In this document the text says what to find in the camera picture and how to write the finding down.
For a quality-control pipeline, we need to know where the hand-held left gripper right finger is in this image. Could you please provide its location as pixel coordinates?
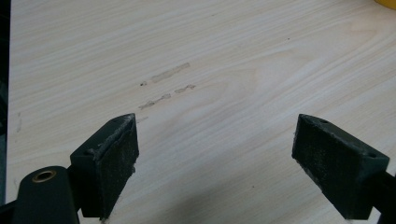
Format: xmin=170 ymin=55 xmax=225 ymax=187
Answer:
xmin=291 ymin=113 xmax=390 ymax=220

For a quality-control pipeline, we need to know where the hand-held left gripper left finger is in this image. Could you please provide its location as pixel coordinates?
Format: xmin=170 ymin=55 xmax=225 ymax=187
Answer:
xmin=69 ymin=113 xmax=140 ymax=220

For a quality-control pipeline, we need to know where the yellow round object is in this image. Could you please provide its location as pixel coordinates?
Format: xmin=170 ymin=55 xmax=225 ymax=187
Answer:
xmin=374 ymin=0 xmax=396 ymax=10

